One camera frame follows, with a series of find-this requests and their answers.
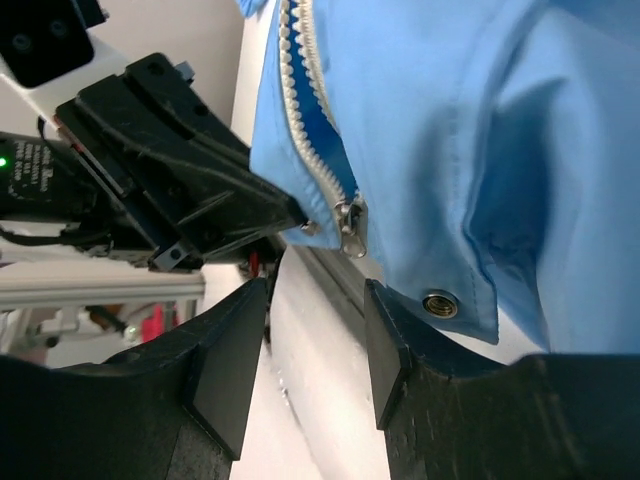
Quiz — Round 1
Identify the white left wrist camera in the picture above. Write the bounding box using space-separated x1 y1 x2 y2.
1 0 128 122

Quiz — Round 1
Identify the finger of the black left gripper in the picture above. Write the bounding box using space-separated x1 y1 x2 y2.
118 53 249 173
55 82 307 272

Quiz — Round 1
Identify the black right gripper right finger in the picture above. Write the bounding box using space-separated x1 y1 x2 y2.
364 280 639 479

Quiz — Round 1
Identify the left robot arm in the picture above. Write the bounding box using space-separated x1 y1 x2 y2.
1 53 306 272

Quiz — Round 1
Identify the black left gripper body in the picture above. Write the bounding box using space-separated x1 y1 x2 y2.
34 102 165 271

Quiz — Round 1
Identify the light blue zip jacket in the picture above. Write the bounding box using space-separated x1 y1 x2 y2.
240 1 639 354

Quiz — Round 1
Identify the aluminium rail frame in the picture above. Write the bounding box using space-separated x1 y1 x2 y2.
0 244 381 331

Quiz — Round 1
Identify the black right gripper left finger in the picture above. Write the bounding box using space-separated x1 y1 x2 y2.
1 279 268 479

